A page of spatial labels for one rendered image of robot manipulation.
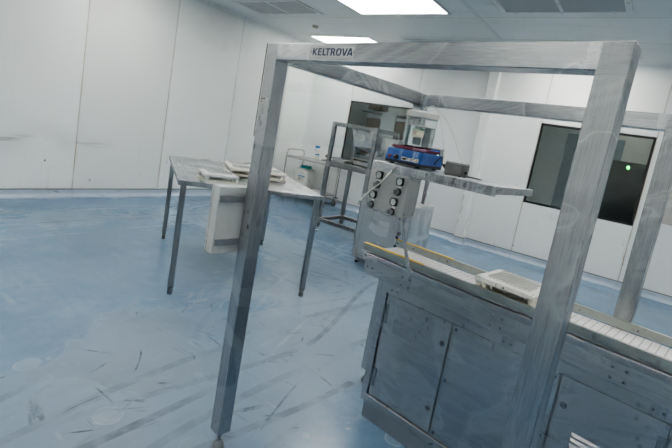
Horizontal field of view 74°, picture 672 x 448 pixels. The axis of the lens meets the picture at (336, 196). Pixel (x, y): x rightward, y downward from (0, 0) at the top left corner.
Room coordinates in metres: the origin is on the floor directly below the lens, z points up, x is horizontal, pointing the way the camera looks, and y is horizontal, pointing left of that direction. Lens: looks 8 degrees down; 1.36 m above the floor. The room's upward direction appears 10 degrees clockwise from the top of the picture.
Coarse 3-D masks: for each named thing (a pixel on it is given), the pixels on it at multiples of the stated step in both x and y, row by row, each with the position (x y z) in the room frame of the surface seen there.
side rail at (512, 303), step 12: (384, 252) 2.06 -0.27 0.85; (420, 264) 1.92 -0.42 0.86; (444, 276) 1.84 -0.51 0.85; (468, 288) 1.76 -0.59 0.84; (480, 288) 1.73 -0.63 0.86; (504, 300) 1.66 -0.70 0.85; (516, 300) 1.64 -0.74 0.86; (528, 312) 1.60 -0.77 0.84; (576, 324) 1.49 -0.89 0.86; (588, 336) 1.46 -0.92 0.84; (600, 336) 1.44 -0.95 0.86; (612, 348) 1.41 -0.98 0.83; (624, 348) 1.39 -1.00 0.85; (636, 348) 1.37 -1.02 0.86; (648, 360) 1.34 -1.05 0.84; (660, 360) 1.33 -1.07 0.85
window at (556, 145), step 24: (552, 144) 6.49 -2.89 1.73; (576, 144) 6.32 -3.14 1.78; (624, 144) 6.01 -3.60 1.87; (648, 144) 5.86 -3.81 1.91; (552, 168) 6.45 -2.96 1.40; (624, 168) 5.97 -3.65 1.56; (552, 192) 6.40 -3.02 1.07; (624, 192) 5.93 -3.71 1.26; (600, 216) 6.04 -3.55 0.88; (624, 216) 5.89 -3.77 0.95
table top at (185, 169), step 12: (180, 168) 3.65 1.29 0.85; (192, 168) 3.78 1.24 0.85; (216, 168) 4.06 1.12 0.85; (180, 180) 3.08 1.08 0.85; (192, 180) 3.16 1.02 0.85; (240, 180) 3.58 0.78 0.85; (288, 180) 4.13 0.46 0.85; (276, 192) 3.36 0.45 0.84; (288, 192) 3.40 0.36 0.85; (300, 192) 3.52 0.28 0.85; (312, 192) 3.64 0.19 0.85
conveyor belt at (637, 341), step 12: (372, 252) 2.12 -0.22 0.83; (396, 252) 2.20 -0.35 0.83; (408, 252) 2.25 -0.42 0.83; (432, 264) 2.09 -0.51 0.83; (444, 264) 2.14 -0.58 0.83; (432, 276) 1.89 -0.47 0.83; (456, 276) 1.96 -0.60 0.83; (468, 276) 2.00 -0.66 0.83; (492, 300) 1.71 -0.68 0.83; (588, 324) 1.62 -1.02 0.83; (600, 324) 1.65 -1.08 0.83; (612, 336) 1.54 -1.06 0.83; (624, 336) 1.56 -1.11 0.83; (636, 336) 1.59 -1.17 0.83; (648, 348) 1.48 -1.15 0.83; (660, 348) 1.50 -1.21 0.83
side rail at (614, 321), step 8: (408, 248) 2.29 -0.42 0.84; (416, 248) 2.26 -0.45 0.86; (432, 256) 2.19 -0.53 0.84; (440, 256) 2.16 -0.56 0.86; (448, 264) 2.13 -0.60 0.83; (456, 264) 2.10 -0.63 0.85; (464, 264) 2.07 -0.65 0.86; (472, 272) 2.04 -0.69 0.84; (480, 272) 2.02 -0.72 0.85; (576, 304) 1.74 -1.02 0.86; (584, 312) 1.72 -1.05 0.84; (592, 312) 1.70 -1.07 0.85; (600, 312) 1.68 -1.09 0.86; (600, 320) 1.68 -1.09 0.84; (608, 320) 1.66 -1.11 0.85; (616, 320) 1.64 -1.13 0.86; (624, 320) 1.64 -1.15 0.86; (624, 328) 1.62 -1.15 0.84; (632, 328) 1.61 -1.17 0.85; (640, 328) 1.59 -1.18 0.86; (648, 336) 1.57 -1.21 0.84; (656, 336) 1.56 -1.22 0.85; (664, 336) 1.54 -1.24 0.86; (664, 344) 1.54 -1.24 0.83
